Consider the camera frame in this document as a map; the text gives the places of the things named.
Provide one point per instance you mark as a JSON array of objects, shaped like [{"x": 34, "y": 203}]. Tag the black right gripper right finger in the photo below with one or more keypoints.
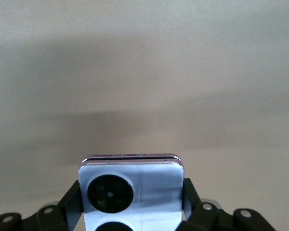
[{"x": 207, "y": 211}]

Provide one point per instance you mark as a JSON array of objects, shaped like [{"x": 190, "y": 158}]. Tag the lilac folding phone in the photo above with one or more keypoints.
[{"x": 131, "y": 192}]

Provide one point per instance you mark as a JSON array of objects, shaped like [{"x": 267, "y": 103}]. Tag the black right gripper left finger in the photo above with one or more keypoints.
[{"x": 62, "y": 209}]

